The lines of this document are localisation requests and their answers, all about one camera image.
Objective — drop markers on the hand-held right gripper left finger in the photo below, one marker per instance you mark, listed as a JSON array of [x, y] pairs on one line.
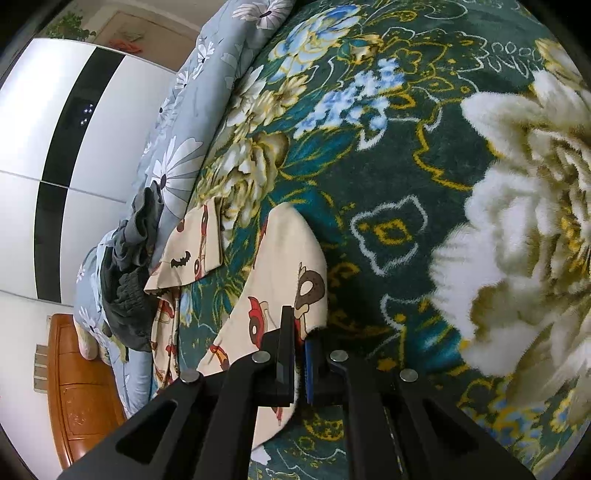
[[288, 355]]

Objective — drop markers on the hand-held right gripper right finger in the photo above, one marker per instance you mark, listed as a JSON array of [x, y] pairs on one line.
[[310, 369]]

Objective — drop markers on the cream cartoon-print fleece pajama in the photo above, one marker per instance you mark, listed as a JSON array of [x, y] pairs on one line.
[[281, 258]]

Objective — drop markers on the dark grey garment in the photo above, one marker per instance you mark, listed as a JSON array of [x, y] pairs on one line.
[[131, 272]]

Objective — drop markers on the pastel pink yellow pillow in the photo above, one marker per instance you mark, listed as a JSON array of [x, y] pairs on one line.
[[90, 346]]

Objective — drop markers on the orange wooden headboard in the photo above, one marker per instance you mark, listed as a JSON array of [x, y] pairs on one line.
[[78, 397]]

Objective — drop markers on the green floral plush blanket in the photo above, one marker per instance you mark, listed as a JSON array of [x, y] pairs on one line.
[[392, 161]]

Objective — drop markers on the grey-blue daisy print quilt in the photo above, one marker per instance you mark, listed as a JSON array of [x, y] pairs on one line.
[[182, 152]]

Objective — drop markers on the white wardrobe with black stripe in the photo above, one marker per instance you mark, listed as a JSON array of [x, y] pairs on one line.
[[69, 152]]

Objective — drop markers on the red item on wardrobe top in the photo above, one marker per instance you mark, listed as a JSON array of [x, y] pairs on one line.
[[123, 44]]

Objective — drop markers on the green houseplant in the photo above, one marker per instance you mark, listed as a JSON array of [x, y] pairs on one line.
[[71, 25]]

